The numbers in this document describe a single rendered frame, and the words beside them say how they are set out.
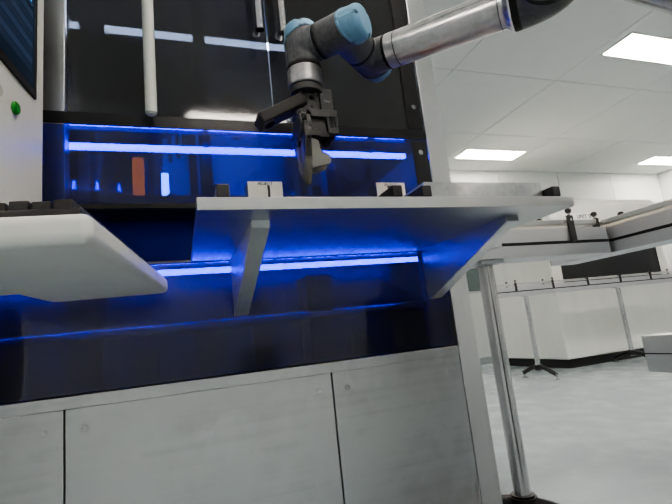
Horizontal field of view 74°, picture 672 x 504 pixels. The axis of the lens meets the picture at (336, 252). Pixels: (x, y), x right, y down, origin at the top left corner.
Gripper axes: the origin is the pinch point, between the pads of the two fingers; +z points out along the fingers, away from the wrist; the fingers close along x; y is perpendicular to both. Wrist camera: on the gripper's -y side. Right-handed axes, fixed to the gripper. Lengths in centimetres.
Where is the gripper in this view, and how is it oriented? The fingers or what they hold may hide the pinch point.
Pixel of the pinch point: (305, 178)
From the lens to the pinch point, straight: 93.7
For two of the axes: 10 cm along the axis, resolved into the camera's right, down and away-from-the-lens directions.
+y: 9.4, -0.4, 3.3
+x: -3.2, 2.1, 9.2
